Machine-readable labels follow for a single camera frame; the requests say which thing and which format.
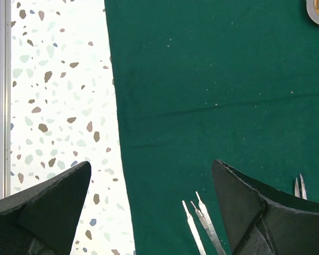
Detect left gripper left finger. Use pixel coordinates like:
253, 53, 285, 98
0, 161, 91, 254

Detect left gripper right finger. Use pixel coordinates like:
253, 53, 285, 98
212, 160, 319, 255

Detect steel surgical scissors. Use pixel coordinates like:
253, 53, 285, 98
294, 173, 307, 200

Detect green surgical drape cloth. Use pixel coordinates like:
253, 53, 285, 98
105, 1, 319, 254

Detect steel instrument tray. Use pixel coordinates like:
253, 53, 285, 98
305, 0, 319, 28

